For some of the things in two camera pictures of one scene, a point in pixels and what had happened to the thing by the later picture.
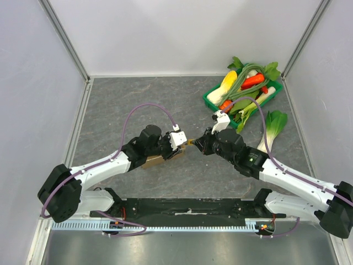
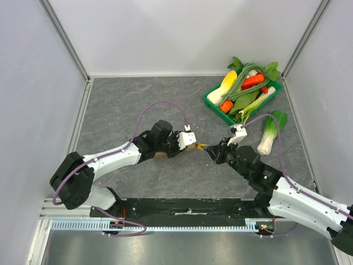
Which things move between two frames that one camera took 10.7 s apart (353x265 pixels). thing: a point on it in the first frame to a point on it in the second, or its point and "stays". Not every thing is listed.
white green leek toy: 245,112 stays
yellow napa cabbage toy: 228,80 stays
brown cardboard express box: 156,161 to 191,147
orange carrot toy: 225,104 stays
